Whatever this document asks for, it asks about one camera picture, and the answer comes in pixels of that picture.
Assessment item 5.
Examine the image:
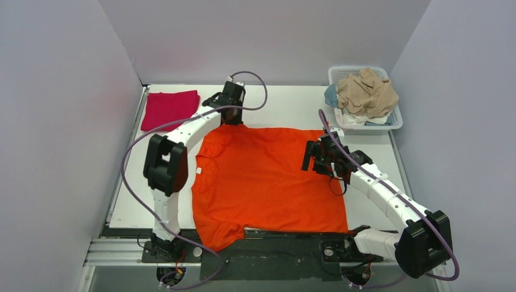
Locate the white plastic laundry basket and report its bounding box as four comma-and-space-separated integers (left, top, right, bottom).
324, 66, 403, 134

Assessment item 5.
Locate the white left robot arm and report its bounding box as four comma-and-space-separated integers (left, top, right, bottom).
143, 81, 246, 262

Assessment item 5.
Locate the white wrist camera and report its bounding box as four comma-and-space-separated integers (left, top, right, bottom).
227, 76, 245, 87
330, 127, 345, 137

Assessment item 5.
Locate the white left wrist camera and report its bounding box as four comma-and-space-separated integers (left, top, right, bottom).
227, 76, 245, 87

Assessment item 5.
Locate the orange t-shirt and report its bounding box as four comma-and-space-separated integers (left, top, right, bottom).
192, 125, 348, 251

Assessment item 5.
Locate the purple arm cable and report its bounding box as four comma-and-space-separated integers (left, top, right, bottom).
318, 108, 461, 282
120, 71, 269, 291

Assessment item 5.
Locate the folded red t-shirt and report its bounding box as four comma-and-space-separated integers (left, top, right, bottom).
141, 90, 200, 131

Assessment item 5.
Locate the beige crumpled t-shirt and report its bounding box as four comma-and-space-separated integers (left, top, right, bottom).
336, 68, 399, 117

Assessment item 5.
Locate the white garment in basket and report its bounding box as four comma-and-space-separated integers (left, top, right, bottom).
335, 108, 393, 126

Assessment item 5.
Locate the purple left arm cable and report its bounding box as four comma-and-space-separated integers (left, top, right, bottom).
120, 71, 269, 291

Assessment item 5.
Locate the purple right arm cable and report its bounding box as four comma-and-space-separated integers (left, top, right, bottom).
318, 108, 461, 282

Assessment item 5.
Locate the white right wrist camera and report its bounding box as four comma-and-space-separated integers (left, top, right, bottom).
330, 127, 345, 137

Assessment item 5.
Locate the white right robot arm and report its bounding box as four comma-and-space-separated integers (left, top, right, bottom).
301, 132, 453, 279

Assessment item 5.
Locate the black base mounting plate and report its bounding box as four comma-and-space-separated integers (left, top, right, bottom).
100, 228, 426, 282

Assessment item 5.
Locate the blue garment in basket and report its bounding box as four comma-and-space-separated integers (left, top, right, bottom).
324, 84, 339, 108

